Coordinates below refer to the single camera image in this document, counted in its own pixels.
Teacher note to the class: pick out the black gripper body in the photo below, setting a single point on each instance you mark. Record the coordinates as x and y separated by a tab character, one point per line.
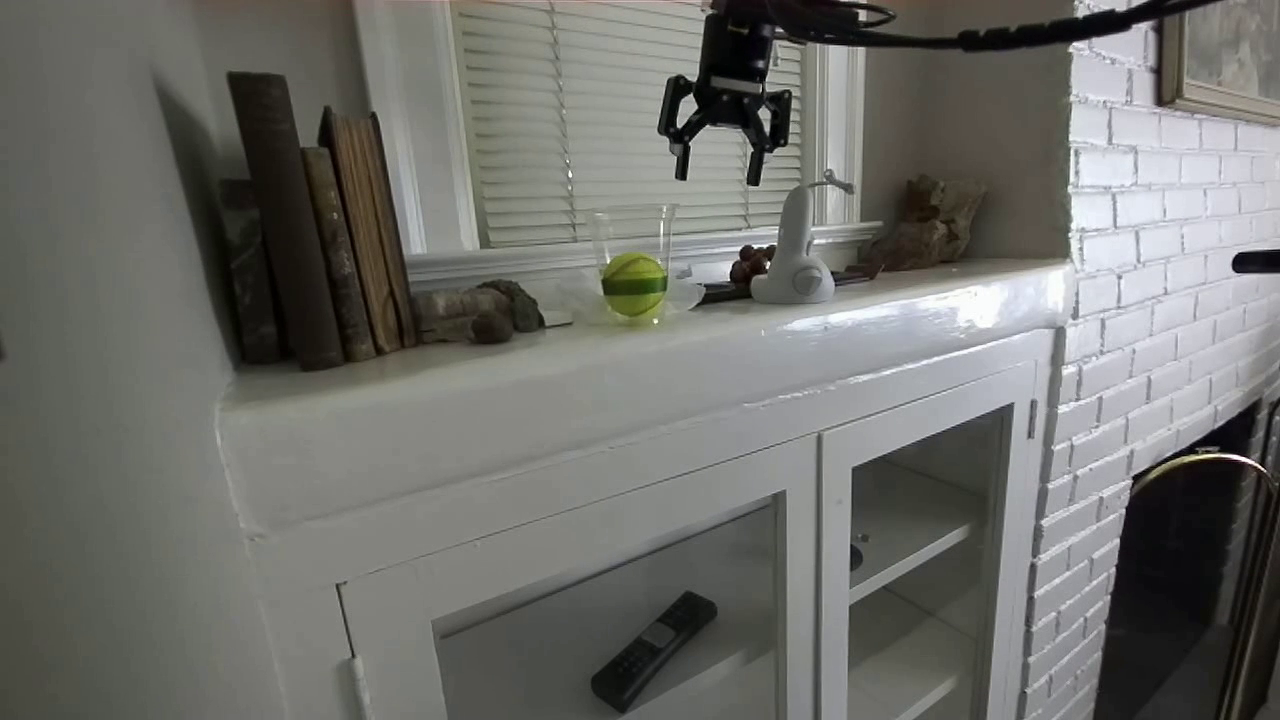
737	73

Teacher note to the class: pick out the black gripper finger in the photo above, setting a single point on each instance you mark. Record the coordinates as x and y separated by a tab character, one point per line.
772	124
676	123

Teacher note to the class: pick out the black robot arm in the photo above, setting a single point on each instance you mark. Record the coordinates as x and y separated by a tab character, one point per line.
1015	32

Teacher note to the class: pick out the dark grey rounded object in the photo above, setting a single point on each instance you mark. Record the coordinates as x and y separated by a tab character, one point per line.
519	305

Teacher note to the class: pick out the white window blinds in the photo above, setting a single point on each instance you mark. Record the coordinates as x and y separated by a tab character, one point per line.
574	123

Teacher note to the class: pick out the clear drinking glass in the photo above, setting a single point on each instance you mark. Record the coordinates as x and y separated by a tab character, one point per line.
630	229

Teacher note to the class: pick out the white swan figurine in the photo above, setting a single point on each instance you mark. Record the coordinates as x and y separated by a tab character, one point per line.
794	263

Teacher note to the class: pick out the wooden ball cluster toy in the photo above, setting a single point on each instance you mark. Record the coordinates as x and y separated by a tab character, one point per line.
751	263

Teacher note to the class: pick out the green ball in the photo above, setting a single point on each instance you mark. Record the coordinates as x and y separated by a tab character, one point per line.
634	286

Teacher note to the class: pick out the brown bear figure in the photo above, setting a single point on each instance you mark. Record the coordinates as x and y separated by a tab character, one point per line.
922	225

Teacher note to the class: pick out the small grey animal figurine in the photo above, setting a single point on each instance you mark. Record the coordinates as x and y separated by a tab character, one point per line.
449	314

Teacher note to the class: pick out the thin brown book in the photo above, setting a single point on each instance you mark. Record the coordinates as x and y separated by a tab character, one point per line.
393	242

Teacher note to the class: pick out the white built-in cabinet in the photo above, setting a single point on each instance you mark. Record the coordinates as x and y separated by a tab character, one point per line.
562	425

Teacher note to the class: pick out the tan hardcover book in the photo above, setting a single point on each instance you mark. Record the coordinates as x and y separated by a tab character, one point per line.
367	225

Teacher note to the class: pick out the short brown worn book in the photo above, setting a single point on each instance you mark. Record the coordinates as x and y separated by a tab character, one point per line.
342	263

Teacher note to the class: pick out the white cabinet shelf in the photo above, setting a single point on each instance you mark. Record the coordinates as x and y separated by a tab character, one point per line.
905	513

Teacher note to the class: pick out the wide glass cabinet door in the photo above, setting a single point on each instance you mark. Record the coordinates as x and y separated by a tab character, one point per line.
585	534

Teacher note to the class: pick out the narrow glass cabinet door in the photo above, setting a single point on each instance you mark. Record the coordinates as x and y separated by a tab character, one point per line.
837	560

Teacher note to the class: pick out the small dark grey book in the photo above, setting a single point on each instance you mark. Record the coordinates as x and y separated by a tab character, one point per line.
248	273

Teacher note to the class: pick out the black rod end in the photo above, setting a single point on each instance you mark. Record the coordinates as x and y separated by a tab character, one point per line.
1258	263

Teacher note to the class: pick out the black remote control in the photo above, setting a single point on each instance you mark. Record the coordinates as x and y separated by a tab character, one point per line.
652	651

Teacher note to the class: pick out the black brass fireplace screen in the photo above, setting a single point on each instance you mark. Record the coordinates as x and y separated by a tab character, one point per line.
1187	584

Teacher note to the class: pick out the white window frame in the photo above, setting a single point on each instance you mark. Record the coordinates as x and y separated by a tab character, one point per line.
403	123

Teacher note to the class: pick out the framed wall picture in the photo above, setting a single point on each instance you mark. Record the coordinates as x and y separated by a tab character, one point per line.
1224	62

